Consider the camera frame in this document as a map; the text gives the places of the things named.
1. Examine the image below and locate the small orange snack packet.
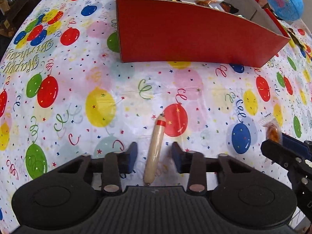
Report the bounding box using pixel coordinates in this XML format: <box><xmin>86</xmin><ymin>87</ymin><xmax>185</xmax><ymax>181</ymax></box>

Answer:
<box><xmin>260</xmin><ymin>115</ymin><xmax>282</xmax><ymax>144</ymax></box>

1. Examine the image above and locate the sausage stick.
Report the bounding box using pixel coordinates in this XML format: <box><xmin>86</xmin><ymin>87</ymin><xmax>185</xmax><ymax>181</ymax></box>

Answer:
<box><xmin>143</xmin><ymin>113</ymin><xmax>167</xmax><ymax>185</ymax></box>

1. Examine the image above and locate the black snack packet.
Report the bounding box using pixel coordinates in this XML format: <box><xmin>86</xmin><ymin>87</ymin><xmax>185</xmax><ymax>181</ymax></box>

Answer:
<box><xmin>220</xmin><ymin>2</ymin><xmax>239</xmax><ymax>14</ymax></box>

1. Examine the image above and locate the brown foil snack bag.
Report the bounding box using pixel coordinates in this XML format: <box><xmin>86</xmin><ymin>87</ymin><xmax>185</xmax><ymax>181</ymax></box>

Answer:
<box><xmin>193</xmin><ymin>0</ymin><xmax>224</xmax><ymax>7</ymax></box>

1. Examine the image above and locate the wrapper near globe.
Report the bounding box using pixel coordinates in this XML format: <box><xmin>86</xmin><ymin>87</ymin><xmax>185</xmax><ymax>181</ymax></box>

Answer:
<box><xmin>286</xmin><ymin>28</ymin><xmax>306</xmax><ymax>50</ymax></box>

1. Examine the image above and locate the balloon pattern tablecloth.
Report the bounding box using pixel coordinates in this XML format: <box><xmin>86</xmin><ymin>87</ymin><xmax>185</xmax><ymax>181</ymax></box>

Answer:
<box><xmin>1</xmin><ymin>0</ymin><xmax>311</xmax><ymax>233</ymax></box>

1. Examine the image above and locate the blue desk globe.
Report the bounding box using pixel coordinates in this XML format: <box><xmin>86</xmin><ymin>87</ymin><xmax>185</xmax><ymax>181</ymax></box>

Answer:
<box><xmin>267</xmin><ymin>0</ymin><xmax>304</xmax><ymax>22</ymax></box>

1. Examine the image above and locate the red cardboard box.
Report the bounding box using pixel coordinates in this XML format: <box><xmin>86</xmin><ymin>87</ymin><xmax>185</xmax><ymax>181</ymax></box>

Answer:
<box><xmin>116</xmin><ymin>0</ymin><xmax>289</xmax><ymax>68</ymax></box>

